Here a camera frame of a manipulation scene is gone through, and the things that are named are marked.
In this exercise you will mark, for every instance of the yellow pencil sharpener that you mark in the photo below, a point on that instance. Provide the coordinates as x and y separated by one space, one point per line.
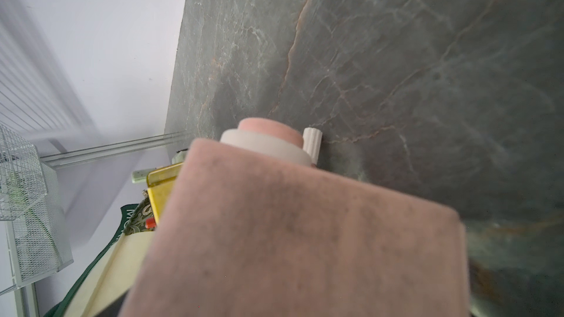
160 184

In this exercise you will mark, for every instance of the small white wire basket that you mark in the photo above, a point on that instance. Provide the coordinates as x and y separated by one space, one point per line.
37 238

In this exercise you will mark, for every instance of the cream tote bag green handles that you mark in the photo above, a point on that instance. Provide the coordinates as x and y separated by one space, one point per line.
102 287

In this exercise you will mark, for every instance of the aluminium frame corner post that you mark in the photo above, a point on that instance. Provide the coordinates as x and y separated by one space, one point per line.
88 155

